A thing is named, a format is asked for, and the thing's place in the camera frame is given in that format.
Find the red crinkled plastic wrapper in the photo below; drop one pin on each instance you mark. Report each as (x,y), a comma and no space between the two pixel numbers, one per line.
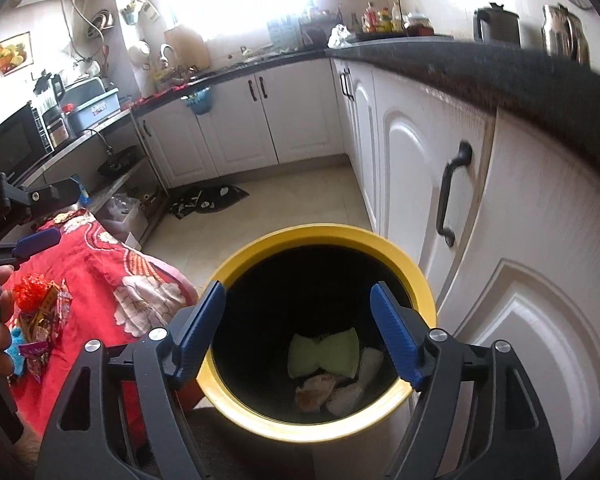
(30,292)

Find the red sauce bottle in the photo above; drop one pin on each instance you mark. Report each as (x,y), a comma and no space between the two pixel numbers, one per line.
(369,19)

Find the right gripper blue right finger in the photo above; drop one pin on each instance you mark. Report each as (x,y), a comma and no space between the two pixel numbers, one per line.
(403,331)

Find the black floor mat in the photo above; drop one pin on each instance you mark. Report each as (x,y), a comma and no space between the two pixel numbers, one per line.
(206,199)

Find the crumpled white paper in bin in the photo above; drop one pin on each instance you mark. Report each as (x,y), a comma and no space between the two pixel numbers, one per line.
(339,395)

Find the person's left hand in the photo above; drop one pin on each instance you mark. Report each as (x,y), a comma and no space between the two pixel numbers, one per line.
(7,304)

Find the blender with black lid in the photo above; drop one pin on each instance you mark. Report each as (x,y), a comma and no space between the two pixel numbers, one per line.
(49,91)

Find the black granite countertop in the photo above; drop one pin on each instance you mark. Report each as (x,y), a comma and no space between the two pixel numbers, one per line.
(559,96)

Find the black microwave oven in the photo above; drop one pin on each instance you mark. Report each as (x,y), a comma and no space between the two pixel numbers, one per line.
(24,142)

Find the white plastic bag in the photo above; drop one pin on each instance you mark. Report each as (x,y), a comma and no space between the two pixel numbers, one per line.
(340,37)

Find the fruit picture on wall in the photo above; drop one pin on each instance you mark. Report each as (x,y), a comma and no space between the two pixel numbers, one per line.
(15,53)

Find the green sponge cloth in bin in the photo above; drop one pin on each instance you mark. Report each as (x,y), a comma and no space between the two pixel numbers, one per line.
(337,354)

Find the purple snack wrapper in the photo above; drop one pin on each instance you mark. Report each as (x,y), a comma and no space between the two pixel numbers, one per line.
(35,355)

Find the black cabinet door handle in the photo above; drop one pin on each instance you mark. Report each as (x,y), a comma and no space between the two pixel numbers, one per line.
(463,159)

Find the yellow snack wrapper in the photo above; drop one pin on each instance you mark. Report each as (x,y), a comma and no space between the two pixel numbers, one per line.
(48,322)

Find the blue plastic storage box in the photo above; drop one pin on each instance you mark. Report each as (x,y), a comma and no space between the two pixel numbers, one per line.
(94,111)

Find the glass jar with red contents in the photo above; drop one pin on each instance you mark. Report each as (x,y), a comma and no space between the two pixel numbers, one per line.
(418,25)

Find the dark electric kettle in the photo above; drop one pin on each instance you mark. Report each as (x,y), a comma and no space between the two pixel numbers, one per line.
(494,24)

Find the blue knitted cloth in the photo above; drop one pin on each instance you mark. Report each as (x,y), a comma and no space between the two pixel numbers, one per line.
(13,351)

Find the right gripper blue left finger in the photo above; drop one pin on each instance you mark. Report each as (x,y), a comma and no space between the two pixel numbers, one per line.
(194,338)

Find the red floral table cloth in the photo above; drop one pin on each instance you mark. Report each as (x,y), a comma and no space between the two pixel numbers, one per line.
(118,294)

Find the blue hanging basket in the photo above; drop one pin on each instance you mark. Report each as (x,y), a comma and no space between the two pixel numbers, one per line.
(199,102)

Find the steel thermos jug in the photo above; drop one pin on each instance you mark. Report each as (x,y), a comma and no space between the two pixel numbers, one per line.
(563,35)

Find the yellow round trash bin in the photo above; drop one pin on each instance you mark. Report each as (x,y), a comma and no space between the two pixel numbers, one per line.
(313,281)

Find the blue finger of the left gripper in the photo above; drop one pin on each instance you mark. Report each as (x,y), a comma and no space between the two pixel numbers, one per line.
(35,243)

